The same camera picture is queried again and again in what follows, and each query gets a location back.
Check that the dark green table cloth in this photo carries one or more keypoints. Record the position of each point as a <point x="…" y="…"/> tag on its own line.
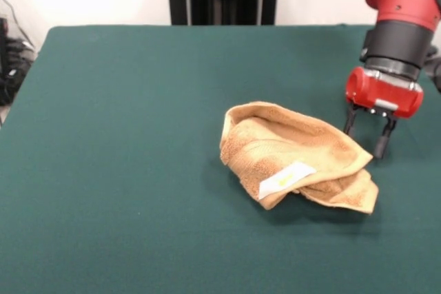
<point x="103" y="135"/>

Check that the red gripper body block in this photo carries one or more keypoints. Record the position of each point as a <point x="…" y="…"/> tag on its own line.
<point x="382" y="96"/>

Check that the tan terry towel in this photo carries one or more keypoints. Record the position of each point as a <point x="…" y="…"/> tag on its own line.
<point x="275" y="149"/>

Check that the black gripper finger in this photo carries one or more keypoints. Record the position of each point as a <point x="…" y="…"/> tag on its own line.
<point x="383" y="142"/>
<point x="350" y="122"/>

